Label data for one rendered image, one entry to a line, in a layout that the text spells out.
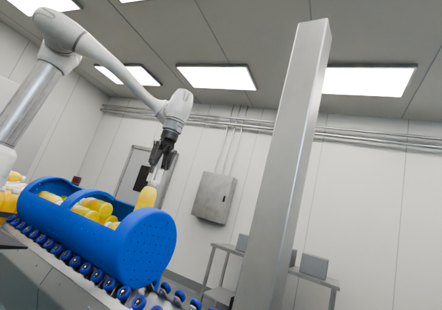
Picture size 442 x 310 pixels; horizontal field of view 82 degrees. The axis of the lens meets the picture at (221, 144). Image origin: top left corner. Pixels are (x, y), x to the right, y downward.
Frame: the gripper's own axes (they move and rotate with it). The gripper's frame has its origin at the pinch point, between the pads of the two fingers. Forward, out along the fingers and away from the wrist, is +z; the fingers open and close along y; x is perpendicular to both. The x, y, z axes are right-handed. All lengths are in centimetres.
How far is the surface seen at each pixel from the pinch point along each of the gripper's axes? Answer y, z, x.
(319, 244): 344, 8, -6
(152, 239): -1.2, 23.4, -11.7
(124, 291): -10.8, 39.2, -16.5
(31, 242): -11, 44, 50
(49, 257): -12, 44, 31
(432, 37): 179, -206, -103
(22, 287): -13, 59, 39
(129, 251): -10.2, 28.0, -11.8
